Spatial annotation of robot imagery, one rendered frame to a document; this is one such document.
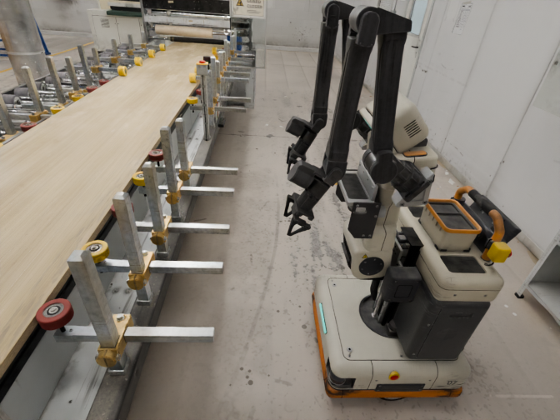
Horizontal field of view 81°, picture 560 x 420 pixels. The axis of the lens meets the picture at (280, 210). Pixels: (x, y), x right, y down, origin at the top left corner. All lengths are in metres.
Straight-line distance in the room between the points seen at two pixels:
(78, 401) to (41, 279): 0.37
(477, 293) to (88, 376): 1.36
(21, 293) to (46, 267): 0.11
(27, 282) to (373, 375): 1.36
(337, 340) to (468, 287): 0.64
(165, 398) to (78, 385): 0.68
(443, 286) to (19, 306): 1.35
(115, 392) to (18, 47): 5.86
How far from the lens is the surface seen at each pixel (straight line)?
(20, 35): 6.51
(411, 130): 1.14
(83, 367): 1.30
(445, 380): 1.86
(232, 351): 1.96
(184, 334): 1.03
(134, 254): 1.13
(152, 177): 1.24
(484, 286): 1.46
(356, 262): 1.39
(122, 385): 1.13
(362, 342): 1.73
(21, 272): 1.25
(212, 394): 1.85
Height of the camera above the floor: 1.65
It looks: 34 degrees down
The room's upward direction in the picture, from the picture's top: 5 degrees clockwise
